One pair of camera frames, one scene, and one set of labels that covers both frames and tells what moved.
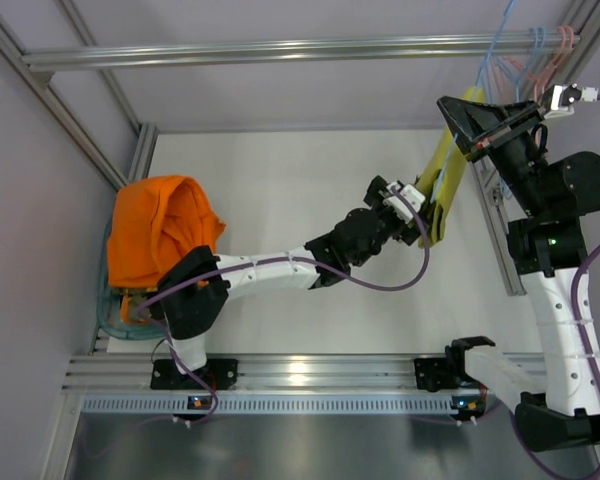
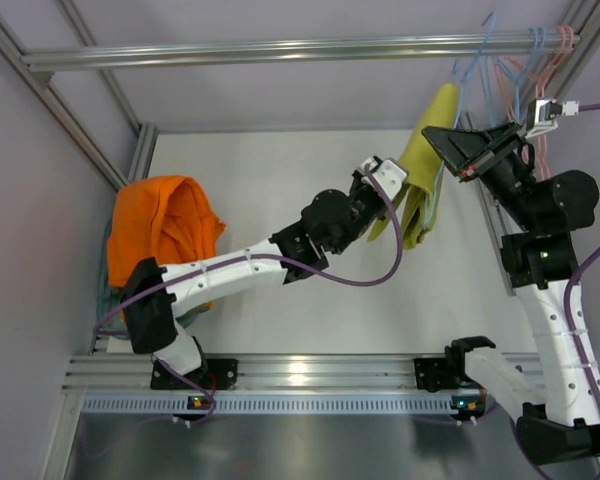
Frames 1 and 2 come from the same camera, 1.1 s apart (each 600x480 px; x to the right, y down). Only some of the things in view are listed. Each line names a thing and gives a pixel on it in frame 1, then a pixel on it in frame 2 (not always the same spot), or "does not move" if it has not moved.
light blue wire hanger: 477,82 → 491,17
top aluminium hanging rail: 285,51 does not move
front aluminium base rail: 132,374 does not move
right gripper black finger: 476,123 → 465,150
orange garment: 155,222 does not move
